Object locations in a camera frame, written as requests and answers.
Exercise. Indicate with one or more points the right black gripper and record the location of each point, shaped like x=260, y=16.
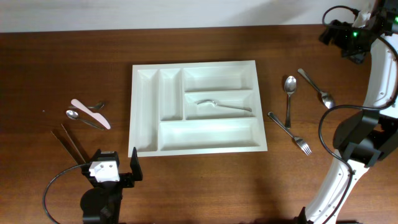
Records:
x=333, y=35

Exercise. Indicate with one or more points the right metal chopstick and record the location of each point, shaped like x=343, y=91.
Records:
x=73, y=146

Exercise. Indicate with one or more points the steel spoon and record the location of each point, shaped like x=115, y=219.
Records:
x=325, y=97
x=290, y=87

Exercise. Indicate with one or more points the steel fork under knife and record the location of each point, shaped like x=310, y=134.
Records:
x=97, y=106

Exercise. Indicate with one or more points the steel fork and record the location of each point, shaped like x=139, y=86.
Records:
x=302, y=144
x=222, y=105
x=97, y=106

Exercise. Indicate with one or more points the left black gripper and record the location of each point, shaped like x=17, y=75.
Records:
x=126, y=180

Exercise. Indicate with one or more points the metal chopstick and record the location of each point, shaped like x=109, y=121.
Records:
x=73, y=146
x=65, y=146

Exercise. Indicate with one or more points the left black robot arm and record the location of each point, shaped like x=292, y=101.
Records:
x=102, y=203

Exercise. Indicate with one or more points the pink plastic knife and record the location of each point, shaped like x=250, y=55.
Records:
x=97, y=116

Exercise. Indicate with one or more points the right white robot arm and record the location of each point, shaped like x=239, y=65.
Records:
x=370, y=135

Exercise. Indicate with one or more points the left metal chopstick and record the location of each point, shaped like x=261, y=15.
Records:
x=65, y=146

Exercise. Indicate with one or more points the small steel teaspoon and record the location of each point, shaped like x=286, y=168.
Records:
x=74, y=115

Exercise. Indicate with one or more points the white cutlery tray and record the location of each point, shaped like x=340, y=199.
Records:
x=165, y=121

